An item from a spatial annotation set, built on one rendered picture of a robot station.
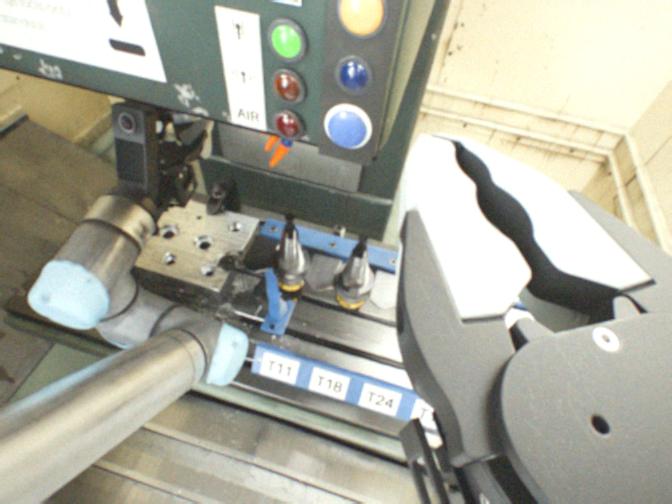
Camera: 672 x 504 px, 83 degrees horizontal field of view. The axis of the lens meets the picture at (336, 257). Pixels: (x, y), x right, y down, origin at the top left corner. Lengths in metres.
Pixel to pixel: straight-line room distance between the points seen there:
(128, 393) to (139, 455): 0.69
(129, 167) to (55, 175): 1.13
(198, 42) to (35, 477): 0.32
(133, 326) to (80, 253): 0.12
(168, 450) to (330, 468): 0.38
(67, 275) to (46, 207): 1.12
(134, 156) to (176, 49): 0.24
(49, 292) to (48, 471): 0.20
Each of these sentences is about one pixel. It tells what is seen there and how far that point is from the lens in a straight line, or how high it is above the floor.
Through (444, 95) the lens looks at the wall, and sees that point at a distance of 1.44.
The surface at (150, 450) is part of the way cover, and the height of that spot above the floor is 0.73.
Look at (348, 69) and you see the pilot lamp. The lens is 0.28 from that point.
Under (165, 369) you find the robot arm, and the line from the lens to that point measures 0.44.
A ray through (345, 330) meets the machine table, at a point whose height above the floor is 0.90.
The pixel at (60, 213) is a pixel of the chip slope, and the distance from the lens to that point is 1.59.
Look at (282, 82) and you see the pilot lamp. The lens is 0.30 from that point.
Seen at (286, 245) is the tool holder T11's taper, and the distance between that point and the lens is 0.58.
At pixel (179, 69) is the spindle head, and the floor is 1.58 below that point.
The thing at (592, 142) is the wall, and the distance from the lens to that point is 1.58.
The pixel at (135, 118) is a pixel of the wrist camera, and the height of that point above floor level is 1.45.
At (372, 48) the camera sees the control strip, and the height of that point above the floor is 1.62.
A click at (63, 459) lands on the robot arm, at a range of 0.36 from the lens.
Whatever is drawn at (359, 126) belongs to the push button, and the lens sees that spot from 0.29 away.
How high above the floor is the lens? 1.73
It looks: 53 degrees down
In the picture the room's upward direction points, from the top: 8 degrees clockwise
